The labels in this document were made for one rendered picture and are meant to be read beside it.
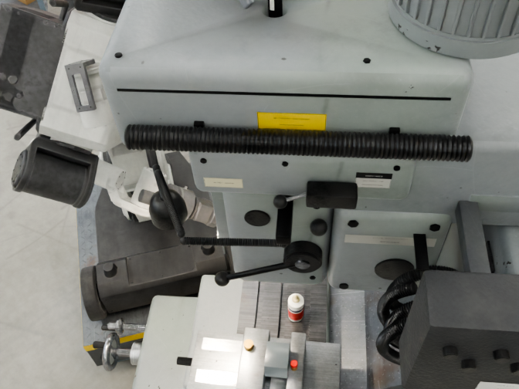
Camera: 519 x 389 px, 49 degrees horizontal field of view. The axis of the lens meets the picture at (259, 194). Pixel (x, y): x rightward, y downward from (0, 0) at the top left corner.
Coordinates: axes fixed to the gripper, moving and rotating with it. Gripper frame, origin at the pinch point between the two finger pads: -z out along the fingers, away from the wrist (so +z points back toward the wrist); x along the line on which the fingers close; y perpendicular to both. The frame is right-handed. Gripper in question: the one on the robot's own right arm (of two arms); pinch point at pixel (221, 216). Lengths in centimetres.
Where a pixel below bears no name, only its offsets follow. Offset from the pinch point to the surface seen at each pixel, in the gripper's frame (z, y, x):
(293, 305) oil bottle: -12.0, -10.0, 30.9
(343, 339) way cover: -31.2, -15.7, 31.7
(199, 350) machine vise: 6.2, -27.5, 27.7
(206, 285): -4.2, -20.5, 0.1
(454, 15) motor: 30, 47, 89
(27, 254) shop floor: 16, -74, -141
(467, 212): 5, 27, 82
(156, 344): 1.8, -42.8, -3.1
